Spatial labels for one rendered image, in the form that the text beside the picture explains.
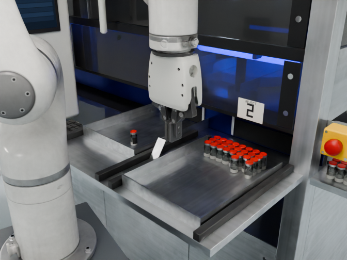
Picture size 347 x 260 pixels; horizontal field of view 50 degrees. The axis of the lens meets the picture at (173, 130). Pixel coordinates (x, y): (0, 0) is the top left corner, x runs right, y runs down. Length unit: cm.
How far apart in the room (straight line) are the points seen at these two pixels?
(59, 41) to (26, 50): 99
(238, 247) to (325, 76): 66
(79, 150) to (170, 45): 63
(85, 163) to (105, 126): 25
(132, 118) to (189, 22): 79
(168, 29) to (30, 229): 43
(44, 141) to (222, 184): 48
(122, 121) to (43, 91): 80
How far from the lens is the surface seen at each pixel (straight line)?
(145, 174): 100
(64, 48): 157
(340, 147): 96
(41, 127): 70
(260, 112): 106
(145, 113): 142
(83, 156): 113
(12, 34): 58
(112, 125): 133
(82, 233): 84
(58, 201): 72
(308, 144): 102
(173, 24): 62
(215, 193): 93
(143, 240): 174
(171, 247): 160
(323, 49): 95
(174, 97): 66
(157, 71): 67
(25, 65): 57
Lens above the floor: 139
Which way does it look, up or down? 23 degrees down
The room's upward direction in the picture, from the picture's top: straight up
